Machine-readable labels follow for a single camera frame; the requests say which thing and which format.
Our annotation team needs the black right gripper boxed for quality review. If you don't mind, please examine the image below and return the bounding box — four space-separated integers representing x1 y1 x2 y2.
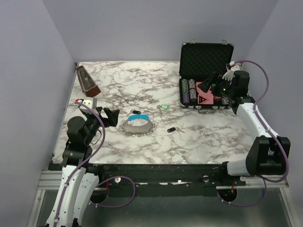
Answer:
198 71 235 98

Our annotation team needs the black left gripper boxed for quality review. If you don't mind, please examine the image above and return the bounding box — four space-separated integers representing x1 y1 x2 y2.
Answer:
84 106 120 145

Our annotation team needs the key with black tag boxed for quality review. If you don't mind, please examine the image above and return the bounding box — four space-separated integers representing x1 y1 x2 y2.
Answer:
167 127 185 133

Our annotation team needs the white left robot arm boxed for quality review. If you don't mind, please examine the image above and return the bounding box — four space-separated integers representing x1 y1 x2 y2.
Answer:
45 107 120 227

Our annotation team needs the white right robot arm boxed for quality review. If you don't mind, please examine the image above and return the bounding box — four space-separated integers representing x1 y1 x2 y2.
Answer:
198 70 290 185

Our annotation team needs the pink playing card deck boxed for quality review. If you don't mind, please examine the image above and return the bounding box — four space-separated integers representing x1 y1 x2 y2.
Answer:
196 82 214 105

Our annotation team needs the black poker chip case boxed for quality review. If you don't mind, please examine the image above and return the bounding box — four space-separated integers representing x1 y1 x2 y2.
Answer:
179 41 234 114

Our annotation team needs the brown wooden metronome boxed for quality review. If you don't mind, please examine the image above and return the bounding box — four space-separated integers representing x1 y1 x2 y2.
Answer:
76 66 101 97

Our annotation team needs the key with green tag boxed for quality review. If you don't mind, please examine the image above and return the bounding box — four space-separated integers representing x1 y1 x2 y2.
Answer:
156 105 169 111

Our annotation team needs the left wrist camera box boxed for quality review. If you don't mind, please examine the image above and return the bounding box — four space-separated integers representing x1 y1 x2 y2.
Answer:
79 97 97 110

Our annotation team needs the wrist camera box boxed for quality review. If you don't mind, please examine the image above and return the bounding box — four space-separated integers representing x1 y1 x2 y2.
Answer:
79 97 97 110
222 61 242 82

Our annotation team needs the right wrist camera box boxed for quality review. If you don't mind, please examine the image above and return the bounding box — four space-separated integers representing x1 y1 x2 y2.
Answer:
222 61 242 82

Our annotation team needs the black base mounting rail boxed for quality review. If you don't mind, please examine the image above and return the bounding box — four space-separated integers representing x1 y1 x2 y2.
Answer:
47 163 289 198

